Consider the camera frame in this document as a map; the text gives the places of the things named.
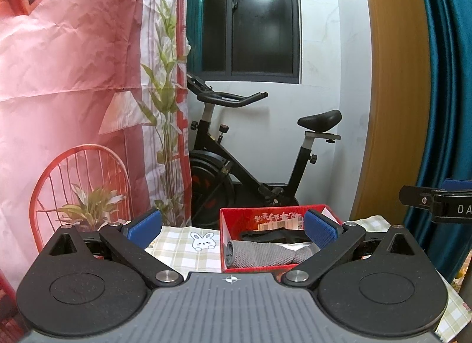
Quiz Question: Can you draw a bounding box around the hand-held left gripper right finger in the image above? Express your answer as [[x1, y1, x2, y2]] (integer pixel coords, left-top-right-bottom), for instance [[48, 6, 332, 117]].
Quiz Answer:
[[282, 208, 423, 288]]

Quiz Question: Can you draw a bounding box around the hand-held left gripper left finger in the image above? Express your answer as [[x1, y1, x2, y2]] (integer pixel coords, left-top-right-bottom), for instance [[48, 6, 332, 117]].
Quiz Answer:
[[47, 208, 184, 289]]

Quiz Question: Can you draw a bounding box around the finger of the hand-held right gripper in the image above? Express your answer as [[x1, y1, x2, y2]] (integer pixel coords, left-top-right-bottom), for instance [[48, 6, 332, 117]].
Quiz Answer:
[[399, 185, 436, 211], [442, 178, 472, 192]]

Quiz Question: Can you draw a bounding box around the black eye mask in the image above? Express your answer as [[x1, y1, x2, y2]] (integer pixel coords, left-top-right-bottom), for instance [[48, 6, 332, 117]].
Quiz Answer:
[[239, 227, 315, 245]]

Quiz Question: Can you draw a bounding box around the grey towel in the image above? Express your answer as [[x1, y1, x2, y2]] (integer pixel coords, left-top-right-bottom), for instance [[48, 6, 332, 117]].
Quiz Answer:
[[224, 240, 322, 269]]

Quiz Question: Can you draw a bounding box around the red strawberry print box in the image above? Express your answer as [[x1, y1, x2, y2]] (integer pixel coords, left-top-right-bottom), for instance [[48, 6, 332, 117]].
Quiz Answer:
[[219, 203, 344, 274]]

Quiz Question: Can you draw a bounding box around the checked tablecloth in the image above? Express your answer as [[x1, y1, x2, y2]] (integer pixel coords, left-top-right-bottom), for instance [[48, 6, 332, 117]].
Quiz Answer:
[[143, 218, 472, 343]]

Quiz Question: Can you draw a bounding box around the black exercise bike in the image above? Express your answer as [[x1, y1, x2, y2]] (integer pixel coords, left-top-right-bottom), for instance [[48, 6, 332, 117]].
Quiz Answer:
[[186, 73, 343, 230]]

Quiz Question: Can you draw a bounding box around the blue curtain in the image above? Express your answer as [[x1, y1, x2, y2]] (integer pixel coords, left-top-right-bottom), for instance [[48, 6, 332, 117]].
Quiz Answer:
[[403, 0, 472, 282]]

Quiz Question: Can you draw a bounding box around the wooden door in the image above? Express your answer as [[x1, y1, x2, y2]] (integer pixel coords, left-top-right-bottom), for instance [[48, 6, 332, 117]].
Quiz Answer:
[[347, 0, 436, 224]]

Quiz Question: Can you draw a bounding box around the pink printed backdrop cloth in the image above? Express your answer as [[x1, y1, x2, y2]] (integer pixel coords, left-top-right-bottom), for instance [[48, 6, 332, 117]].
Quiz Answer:
[[0, 0, 193, 331]]

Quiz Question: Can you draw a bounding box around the dark framed window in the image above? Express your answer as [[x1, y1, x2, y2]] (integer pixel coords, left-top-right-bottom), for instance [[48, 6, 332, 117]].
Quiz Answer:
[[186, 0, 301, 86]]

